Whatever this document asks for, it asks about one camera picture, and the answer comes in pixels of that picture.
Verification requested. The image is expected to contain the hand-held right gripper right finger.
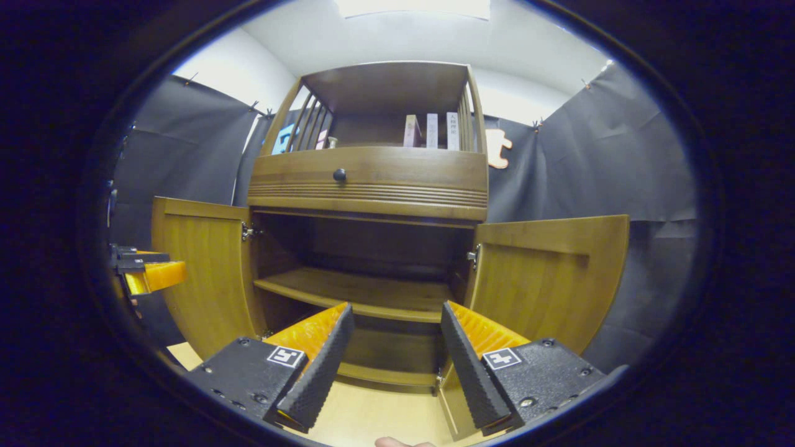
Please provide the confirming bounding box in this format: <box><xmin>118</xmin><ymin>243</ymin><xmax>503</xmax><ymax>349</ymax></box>
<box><xmin>440</xmin><ymin>301</ymin><xmax>606</xmax><ymax>435</ymax></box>

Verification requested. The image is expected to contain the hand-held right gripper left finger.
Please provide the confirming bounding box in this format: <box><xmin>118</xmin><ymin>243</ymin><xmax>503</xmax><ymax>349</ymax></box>
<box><xmin>186</xmin><ymin>302</ymin><xmax>356</xmax><ymax>434</ymax></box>

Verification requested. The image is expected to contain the wooden shoe cabinet door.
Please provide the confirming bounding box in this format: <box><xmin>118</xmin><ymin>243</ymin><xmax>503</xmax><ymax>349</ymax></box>
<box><xmin>437</xmin><ymin>214</ymin><xmax>631</xmax><ymax>441</ymax></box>
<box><xmin>151</xmin><ymin>196</ymin><xmax>268</xmax><ymax>361</ymax></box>

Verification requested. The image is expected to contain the wooden double-door shoe cabinet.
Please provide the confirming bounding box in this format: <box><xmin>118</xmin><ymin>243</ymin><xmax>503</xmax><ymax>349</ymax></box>
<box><xmin>151</xmin><ymin>60</ymin><xmax>631</xmax><ymax>441</ymax></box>

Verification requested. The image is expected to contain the wooden cabinet drawer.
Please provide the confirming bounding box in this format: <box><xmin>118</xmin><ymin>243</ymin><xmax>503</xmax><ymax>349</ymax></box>
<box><xmin>247</xmin><ymin>146</ymin><xmax>489</xmax><ymax>222</ymax></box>

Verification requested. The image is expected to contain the black backdrop cloth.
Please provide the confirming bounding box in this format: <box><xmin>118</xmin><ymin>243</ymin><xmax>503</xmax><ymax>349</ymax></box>
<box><xmin>109</xmin><ymin>62</ymin><xmax>699</xmax><ymax>373</ymax></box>

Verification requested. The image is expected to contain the large ceiling light panel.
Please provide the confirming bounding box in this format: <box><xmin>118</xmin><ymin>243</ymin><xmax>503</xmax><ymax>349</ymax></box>
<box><xmin>335</xmin><ymin>0</ymin><xmax>491</xmax><ymax>20</ymax></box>

